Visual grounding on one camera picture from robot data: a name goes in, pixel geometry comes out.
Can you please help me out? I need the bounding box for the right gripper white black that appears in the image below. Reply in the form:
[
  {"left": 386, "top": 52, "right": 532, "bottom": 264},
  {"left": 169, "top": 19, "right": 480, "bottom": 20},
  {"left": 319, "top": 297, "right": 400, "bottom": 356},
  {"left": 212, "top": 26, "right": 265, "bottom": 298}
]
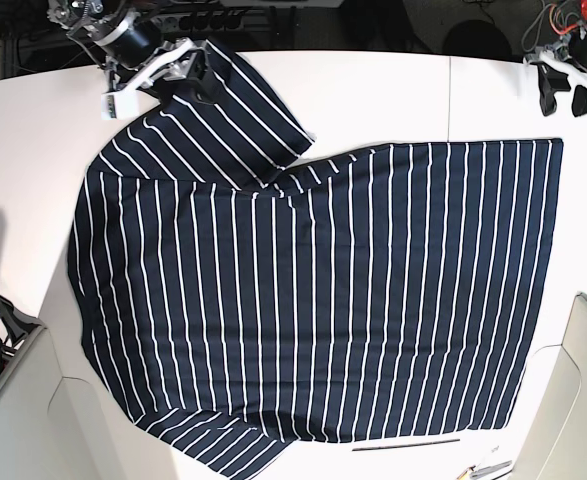
[{"left": 97, "top": 22, "right": 213, "bottom": 103}]

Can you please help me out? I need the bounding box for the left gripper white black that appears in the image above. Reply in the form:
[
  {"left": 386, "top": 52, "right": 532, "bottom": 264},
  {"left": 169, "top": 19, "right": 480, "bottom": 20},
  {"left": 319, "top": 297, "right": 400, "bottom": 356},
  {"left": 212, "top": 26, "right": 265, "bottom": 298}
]
[{"left": 524, "top": 37, "right": 587, "bottom": 118}]

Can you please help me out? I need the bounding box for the navy white striped T-shirt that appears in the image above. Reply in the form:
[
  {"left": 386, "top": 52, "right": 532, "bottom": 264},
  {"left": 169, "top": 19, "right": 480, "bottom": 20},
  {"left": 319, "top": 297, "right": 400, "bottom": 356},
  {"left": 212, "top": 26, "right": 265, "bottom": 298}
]
[{"left": 67, "top": 41, "right": 563, "bottom": 479}]

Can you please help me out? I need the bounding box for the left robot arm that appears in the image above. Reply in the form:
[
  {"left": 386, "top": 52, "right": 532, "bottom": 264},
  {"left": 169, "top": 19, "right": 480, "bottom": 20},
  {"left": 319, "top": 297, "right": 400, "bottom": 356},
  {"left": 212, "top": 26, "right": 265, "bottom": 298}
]
[{"left": 520, "top": 1, "right": 587, "bottom": 118}]

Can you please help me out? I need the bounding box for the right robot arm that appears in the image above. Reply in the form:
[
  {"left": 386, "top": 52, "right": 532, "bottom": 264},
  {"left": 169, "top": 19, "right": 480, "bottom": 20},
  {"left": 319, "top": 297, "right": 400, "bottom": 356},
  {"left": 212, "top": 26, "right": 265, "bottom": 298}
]
[{"left": 47, "top": 1, "right": 217, "bottom": 118}]

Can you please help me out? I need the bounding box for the white power strip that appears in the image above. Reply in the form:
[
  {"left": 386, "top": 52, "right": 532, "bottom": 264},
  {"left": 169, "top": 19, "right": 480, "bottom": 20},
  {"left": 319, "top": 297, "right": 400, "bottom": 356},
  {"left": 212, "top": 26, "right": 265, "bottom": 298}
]
[{"left": 152, "top": 11, "right": 243, "bottom": 34}]

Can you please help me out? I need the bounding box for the beige chair right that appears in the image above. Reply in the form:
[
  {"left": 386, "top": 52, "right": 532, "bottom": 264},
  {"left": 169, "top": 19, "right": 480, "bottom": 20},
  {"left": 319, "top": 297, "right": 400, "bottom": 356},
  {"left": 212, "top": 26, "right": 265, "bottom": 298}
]
[{"left": 490, "top": 292, "right": 587, "bottom": 479}]

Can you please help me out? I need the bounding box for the beige chair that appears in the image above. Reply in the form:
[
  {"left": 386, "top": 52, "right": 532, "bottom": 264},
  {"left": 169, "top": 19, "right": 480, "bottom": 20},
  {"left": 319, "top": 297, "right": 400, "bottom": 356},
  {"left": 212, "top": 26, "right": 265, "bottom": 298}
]
[
  {"left": 0, "top": 327, "right": 101, "bottom": 479},
  {"left": 490, "top": 292, "right": 587, "bottom": 479}
]

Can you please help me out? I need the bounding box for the beige chair left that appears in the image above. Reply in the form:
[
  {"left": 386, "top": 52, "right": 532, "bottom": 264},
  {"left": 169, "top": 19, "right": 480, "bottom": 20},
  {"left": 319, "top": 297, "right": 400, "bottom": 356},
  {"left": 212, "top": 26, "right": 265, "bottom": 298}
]
[{"left": 0, "top": 327, "right": 101, "bottom": 479}]

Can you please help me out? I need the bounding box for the grey tool at table edge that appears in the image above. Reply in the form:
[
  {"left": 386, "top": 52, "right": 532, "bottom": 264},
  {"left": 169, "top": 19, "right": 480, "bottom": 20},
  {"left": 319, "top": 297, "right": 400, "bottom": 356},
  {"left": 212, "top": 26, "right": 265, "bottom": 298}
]
[{"left": 457, "top": 461, "right": 513, "bottom": 480}]

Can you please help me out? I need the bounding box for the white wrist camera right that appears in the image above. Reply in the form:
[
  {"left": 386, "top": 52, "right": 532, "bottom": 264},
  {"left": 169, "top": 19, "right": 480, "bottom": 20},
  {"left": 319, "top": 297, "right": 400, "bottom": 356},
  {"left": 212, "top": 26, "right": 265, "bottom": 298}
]
[{"left": 100, "top": 90, "right": 140, "bottom": 120}]

